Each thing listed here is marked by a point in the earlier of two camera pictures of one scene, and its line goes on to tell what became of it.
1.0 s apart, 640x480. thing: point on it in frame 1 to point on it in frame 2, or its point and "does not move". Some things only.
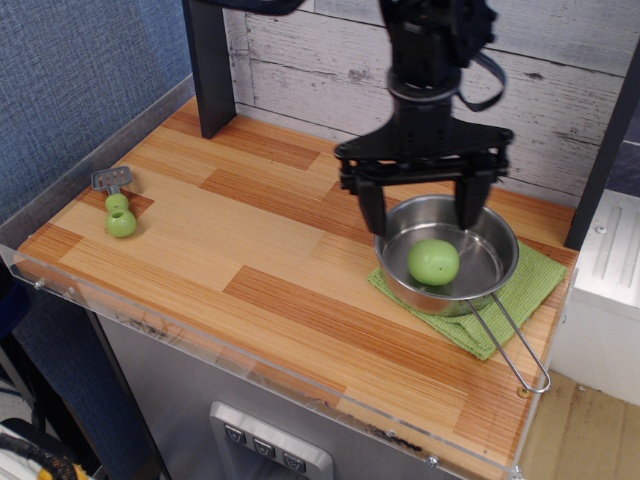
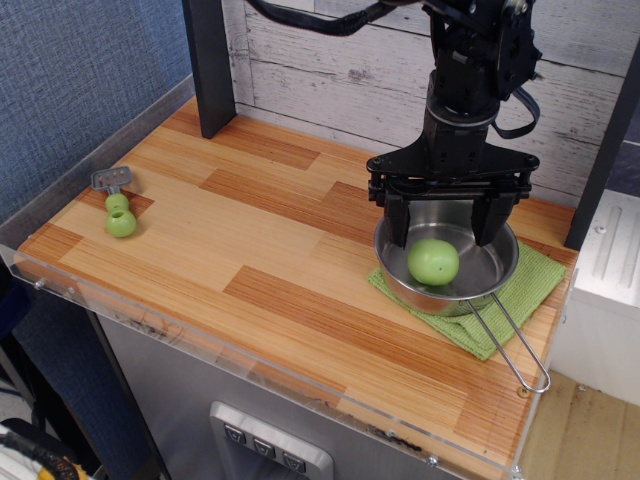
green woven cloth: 535,276 does not move
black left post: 208,47 does not move
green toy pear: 433,262 does not move
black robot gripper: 422,142 to 453,160
